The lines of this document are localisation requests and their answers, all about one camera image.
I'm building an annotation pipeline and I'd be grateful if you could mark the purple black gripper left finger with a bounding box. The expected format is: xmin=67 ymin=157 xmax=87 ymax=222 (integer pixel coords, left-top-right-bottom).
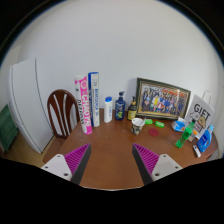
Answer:
xmin=42 ymin=144 xmax=91 ymax=185

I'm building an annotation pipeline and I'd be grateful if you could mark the white gift paper bag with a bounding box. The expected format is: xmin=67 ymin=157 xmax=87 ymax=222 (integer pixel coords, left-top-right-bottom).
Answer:
xmin=185 ymin=95 xmax=215 ymax=138

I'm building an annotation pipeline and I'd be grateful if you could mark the patterned paper cup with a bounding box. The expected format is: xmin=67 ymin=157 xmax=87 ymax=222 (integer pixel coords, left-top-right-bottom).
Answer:
xmin=132 ymin=118 xmax=145 ymax=135

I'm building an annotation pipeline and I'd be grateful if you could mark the framed group photo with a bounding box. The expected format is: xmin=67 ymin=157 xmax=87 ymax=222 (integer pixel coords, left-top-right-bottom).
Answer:
xmin=136 ymin=78 xmax=191 ymax=120

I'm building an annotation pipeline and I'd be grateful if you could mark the white shampoo bottle blue cap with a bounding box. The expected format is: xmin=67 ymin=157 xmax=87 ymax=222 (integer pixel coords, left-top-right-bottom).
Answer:
xmin=104 ymin=96 xmax=112 ymax=123

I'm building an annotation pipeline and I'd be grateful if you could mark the white refrigerator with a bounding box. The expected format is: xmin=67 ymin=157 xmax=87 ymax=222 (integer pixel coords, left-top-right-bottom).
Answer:
xmin=8 ymin=59 xmax=53 ymax=153

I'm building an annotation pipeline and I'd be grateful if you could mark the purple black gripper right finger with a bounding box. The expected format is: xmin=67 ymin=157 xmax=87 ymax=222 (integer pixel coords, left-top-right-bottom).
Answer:
xmin=132 ymin=143 xmax=182 ymax=185

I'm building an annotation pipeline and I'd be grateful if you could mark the green small box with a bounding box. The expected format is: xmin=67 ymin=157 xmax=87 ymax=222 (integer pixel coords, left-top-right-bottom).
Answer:
xmin=155 ymin=121 xmax=165 ymax=128

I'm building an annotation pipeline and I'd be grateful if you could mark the blue detergent bottle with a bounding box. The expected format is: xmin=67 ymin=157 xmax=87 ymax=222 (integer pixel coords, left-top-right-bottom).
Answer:
xmin=197 ymin=125 xmax=214 ymax=153

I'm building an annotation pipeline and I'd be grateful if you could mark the green soap bar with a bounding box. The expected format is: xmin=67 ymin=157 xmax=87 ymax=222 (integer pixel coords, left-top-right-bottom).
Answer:
xmin=145 ymin=119 xmax=153 ymax=125

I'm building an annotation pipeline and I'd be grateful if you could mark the amber pump bottle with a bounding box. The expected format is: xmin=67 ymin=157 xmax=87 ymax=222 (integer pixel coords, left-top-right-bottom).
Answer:
xmin=127 ymin=98 xmax=137 ymax=120

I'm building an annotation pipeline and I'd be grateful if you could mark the blue tissue pack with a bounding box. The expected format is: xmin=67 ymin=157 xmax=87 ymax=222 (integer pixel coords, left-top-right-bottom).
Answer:
xmin=171 ymin=120 xmax=186 ymax=132

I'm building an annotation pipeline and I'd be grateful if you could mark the red round coaster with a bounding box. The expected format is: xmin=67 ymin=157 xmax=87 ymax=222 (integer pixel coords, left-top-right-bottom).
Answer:
xmin=148 ymin=128 xmax=159 ymax=137

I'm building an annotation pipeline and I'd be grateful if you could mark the blue white shuttlecock tube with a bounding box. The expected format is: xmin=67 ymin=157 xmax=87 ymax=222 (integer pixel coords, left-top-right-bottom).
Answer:
xmin=88 ymin=72 xmax=100 ymax=127

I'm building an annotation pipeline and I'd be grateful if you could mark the green crate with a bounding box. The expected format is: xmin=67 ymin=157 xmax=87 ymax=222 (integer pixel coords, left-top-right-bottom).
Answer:
xmin=0 ymin=106 xmax=18 ymax=152

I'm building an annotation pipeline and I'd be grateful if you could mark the green plastic bottle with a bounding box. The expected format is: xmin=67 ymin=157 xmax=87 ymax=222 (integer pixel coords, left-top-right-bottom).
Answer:
xmin=176 ymin=119 xmax=196 ymax=148

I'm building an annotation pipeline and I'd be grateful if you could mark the pink shuttlecock tube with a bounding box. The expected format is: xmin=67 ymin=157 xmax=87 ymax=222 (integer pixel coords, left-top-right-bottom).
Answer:
xmin=75 ymin=76 xmax=92 ymax=135

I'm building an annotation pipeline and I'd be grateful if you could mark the dark wooden chair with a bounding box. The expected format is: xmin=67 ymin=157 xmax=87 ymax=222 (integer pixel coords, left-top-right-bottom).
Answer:
xmin=43 ymin=89 xmax=80 ymax=163

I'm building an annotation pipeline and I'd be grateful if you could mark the dark blue pump bottle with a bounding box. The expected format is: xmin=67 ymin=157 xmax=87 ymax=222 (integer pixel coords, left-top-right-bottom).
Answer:
xmin=115 ymin=91 xmax=126 ymax=121

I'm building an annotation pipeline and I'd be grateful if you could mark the white remote control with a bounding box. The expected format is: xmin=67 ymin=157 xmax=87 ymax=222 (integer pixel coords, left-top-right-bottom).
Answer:
xmin=193 ymin=145 xmax=201 ymax=157

